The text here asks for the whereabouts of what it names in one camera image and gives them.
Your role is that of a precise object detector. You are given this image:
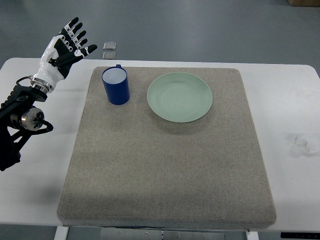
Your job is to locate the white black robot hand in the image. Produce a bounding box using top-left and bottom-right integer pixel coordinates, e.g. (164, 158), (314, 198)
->
(30, 17), (98, 94)

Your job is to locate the cardboard box corner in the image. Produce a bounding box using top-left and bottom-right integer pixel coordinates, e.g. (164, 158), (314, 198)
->
(288, 0), (320, 8)

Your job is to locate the metal frame under table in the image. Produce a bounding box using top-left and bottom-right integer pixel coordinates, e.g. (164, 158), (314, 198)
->
(53, 226), (260, 240)

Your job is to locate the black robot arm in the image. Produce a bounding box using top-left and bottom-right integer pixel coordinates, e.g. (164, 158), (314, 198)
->
(0, 76), (54, 171)

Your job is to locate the lower metal floor plate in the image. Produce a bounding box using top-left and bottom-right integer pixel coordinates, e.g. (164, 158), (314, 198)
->
(102, 51), (116, 60)

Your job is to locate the black control panel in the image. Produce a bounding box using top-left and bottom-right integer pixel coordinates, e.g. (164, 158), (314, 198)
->
(280, 232), (320, 240)

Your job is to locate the blue mug white inside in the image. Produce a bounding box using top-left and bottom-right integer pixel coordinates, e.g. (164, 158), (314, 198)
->
(101, 64), (130, 105)

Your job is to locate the metal floor plate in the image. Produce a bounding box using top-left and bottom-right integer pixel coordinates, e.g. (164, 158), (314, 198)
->
(102, 51), (116, 60)
(103, 42), (117, 50)

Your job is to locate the light green plate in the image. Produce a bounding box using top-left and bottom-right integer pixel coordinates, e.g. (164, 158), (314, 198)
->
(146, 72), (213, 123)

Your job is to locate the beige felt mat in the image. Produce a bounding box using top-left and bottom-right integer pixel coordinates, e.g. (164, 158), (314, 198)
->
(57, 66), (277, 230)

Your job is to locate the upper metal floor plate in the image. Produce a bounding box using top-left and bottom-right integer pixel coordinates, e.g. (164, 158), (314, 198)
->
(103, 42), (117, 50)

